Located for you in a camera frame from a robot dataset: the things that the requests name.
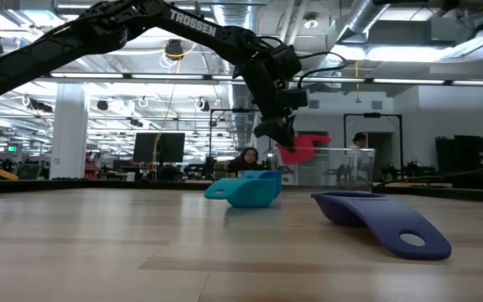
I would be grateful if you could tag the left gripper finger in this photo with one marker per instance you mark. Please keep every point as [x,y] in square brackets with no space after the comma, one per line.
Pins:
[277,130]

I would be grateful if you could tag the red measuring cup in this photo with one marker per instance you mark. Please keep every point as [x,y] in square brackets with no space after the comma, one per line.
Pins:
[304,151]

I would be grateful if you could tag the bright blue measuring cup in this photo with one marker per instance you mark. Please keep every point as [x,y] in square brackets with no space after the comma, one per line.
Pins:
[266,174]

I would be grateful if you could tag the teal measuring cup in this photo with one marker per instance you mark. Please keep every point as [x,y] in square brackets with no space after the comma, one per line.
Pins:
[250,193]

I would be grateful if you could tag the dark indigo measuring cup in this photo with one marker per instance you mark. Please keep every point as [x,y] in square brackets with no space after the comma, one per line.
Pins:
[375,214]

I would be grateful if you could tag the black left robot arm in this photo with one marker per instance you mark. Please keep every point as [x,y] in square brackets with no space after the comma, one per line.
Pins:
[36,54]

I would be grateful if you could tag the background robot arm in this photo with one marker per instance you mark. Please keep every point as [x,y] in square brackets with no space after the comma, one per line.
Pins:
[392,172]

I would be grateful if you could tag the seated person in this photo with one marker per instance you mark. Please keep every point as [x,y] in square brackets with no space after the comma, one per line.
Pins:
[245,159]

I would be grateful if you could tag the standing person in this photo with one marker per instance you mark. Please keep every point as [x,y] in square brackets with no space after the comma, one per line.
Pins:
[359,139]

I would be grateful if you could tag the clear plastic bin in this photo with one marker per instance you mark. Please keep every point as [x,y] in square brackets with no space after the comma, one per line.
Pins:
[350,168]

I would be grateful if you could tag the yellow hanging pendant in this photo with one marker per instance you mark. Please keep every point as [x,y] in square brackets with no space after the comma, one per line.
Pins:
[357,96]

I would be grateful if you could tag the long ceiling light beam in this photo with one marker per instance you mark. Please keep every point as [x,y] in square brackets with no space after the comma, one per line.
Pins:
[162,76]

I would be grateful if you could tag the black background monitor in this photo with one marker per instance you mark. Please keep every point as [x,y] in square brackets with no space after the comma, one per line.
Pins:
[157,147]

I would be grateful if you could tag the black cabinet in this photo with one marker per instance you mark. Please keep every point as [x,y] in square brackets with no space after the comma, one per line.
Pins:
[463,153]

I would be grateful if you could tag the white column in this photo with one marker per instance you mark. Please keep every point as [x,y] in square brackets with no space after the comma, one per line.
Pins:
[69,142]

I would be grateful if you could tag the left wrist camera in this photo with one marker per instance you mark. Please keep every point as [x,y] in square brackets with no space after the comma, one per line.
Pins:
[285,60]

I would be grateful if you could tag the black gantry frame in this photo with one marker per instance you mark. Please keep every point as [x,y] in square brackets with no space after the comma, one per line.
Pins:
[371,114]
[224,110]

